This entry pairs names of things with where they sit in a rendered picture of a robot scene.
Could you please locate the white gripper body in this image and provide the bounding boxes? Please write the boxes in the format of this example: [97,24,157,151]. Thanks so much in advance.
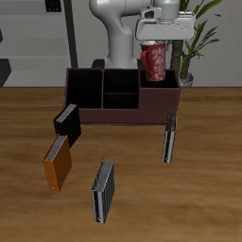
[134,10,197,42]

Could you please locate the red patterned mug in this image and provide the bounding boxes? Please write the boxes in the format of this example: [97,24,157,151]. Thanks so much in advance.
[140,40,167,82]

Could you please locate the dark brown desk caddy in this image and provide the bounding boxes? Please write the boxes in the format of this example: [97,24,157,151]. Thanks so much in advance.
[63,66,182,126]

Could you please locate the green pot plant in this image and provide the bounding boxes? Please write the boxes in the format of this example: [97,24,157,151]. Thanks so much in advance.
[169,0,225,88]

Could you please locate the grey book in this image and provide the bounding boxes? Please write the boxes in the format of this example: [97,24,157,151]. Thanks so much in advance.
[91,159,115,225]
[162,110,179,164]

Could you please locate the black book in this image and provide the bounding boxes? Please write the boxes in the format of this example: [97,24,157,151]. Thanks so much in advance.
[53,102,82,149]

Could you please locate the orange book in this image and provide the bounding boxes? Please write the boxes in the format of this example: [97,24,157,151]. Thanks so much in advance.
[43,134,73,194]

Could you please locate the flat black base plate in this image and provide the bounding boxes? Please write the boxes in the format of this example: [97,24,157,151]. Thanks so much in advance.
[91,58,109,69]

